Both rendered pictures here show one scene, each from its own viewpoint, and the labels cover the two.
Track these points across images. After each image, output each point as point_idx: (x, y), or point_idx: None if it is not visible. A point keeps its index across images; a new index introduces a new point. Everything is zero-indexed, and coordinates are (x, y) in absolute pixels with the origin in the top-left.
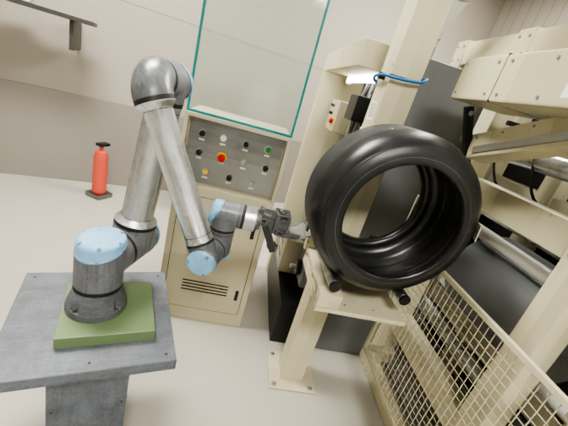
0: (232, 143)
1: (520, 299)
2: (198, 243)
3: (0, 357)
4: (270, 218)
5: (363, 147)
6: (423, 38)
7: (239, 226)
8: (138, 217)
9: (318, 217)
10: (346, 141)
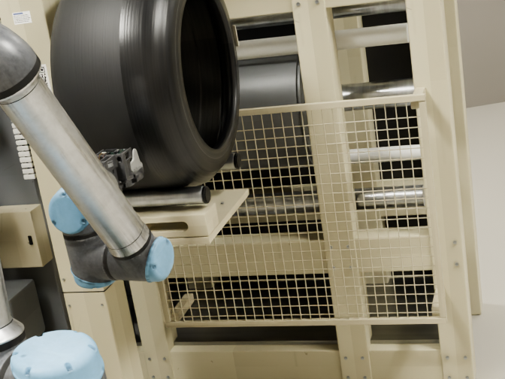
0: None
1: (270, 87)
2: (147, 233)
3: None
4: (113, 168)
5: (148, 0)
6: None
7: None
8: (8, 313)
9: (163, 116)
10: (95, 11)
